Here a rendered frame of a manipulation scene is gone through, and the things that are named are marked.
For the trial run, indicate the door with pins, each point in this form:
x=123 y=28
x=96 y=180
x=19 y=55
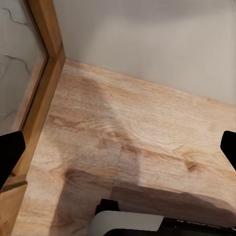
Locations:
x=32 y=57

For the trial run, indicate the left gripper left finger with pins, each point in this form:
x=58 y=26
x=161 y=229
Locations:
x=12 y=146

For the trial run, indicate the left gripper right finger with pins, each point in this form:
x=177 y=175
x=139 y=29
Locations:
x=228 y=146

